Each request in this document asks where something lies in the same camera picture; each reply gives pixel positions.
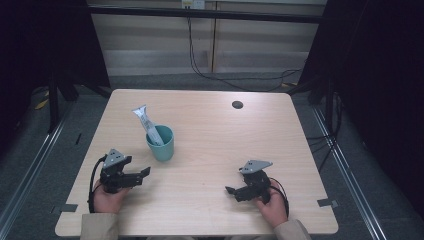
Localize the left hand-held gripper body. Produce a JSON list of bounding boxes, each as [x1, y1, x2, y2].
[[99, 148, 134, 195]]

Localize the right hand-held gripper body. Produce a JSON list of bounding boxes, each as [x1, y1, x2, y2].
[[237, 159, 274, 205]]

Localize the teal cup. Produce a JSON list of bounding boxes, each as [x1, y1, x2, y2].
[[145, 124, 176, 164]]

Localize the white toothpaste tube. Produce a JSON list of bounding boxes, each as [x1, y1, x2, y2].
[[131, 104, 165, 147]]

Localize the person's left hand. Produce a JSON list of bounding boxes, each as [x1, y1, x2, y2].
[[92, 179, 132, 215]]

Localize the person's right hand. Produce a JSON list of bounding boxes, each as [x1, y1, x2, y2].
[[255, 188, 290, 229]]

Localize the grey tape piece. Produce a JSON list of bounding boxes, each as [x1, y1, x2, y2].
[[316, 197, 340, 209], [51, 202, 79, 215]]

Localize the black metal stand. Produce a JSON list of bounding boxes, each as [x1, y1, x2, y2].
[[47, 70, 62, 134]]

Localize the yellow floor scrap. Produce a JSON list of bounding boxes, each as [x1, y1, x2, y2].
[[34, 97, 50, 111]]

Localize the dark curtain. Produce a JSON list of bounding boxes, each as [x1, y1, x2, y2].
[[0, 0, 112, 158], [289, 0, 424, 219]]

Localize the black horizontal bar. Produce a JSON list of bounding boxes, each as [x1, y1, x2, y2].
[[87, 4, 327, 25]]

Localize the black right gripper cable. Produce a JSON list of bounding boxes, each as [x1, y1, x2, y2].
[[269, 176, 291, 218]]

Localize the metal floor rail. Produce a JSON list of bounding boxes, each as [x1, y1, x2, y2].
[[0, 101, 74, 232], [310, 105, 388, 240]]

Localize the black floor cable bundle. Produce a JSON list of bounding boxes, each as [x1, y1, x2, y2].
[[305, 92, 345, 173]]

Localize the black hanging wall cable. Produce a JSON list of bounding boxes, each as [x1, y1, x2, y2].
[[186, 16, 303, 93]]

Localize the white wall socket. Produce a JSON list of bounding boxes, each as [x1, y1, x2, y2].
[[180, 0, 206, 11]]

